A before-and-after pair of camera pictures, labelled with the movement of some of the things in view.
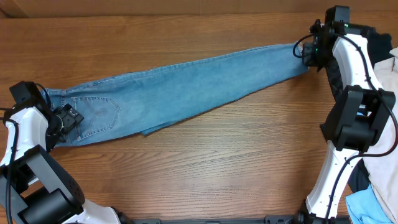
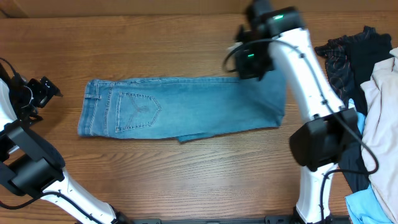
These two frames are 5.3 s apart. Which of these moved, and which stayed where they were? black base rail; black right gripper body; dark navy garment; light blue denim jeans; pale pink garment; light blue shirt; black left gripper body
Moved: light blue denim jeans; black left gripper body; black right gripper body
Stayed: black base rail; light blue shirt; dark navy garment; pale pink garment
